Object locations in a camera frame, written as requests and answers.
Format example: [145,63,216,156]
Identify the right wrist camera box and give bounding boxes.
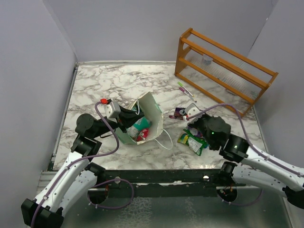
[183,103,200,121]

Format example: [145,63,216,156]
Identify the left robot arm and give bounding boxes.
[21,101,144,228]

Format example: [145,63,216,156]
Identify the purple snack packet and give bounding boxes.
[169,107,187,120]

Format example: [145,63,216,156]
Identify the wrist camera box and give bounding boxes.
[104,101,121,119]
[183,103,200,121]

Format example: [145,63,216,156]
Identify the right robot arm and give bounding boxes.
[189,114,304,209]

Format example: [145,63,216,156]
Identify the red snack packet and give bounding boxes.
[136,128,149,142]

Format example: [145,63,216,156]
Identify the orange wooden shelf rack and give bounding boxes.
[174,28,278,116]

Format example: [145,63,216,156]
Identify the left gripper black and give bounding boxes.
[93,104,145,139]

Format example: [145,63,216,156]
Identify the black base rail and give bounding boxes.
[88,169,244,203]

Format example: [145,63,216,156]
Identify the green printed paper bag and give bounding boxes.
[116,92,173,150]

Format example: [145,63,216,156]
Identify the magenta cap marker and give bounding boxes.
[179,87,197,103]

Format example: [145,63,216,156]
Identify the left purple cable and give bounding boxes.
[29,98,121,228]

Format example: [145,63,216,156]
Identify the teal snack packet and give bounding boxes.
[127,117,152,137]

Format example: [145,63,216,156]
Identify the small item on shelf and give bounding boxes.
[202,55,213,66]

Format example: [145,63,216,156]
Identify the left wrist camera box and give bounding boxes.
[104,101,121,119]

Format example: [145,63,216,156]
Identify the green snack packet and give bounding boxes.
[177,127,209,156]

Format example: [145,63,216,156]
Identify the green cap marker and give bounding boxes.
[178,82,194,97]

